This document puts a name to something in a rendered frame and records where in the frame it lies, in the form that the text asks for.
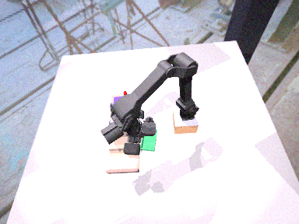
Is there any green tray floor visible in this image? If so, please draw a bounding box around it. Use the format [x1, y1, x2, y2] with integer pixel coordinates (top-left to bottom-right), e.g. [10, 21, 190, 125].
[142, 134, 156, 149]

